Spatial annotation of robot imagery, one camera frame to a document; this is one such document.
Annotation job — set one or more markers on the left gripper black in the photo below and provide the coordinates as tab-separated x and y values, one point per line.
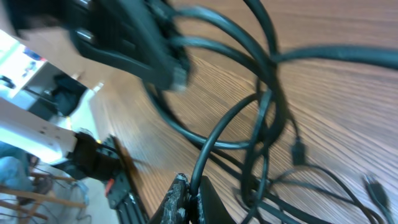
133	36

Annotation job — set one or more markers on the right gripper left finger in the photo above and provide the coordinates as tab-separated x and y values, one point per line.
173	209

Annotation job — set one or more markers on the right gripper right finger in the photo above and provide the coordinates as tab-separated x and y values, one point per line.
207	207

